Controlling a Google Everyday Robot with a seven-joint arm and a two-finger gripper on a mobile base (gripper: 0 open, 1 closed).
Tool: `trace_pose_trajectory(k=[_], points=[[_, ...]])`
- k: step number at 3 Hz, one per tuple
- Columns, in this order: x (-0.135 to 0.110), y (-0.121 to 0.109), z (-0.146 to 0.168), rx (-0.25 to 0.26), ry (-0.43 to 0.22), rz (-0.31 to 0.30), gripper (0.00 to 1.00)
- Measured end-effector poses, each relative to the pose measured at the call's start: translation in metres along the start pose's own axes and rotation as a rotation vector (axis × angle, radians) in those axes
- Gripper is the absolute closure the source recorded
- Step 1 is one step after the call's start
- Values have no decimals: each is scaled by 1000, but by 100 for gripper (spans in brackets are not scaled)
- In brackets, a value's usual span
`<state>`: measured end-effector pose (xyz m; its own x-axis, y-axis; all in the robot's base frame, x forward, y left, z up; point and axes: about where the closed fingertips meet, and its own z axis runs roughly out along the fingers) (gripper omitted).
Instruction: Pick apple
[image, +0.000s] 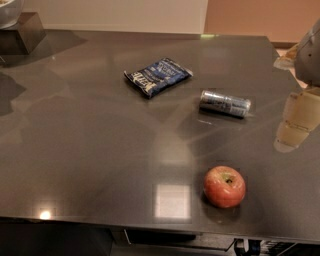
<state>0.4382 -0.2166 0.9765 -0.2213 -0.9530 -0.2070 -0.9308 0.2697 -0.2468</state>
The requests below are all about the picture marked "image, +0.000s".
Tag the red apple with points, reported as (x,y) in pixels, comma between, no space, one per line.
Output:
(224,187)

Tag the silver bowl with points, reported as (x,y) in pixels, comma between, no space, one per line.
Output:
(10,11)

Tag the blue chip bag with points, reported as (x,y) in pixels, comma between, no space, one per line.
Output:
(158,76)

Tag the silver drink can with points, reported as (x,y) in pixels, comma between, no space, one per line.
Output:
(231,105)

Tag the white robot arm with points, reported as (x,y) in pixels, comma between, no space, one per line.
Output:
(307,62)

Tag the dark square pedestal block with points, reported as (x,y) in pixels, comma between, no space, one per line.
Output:
(23,37)

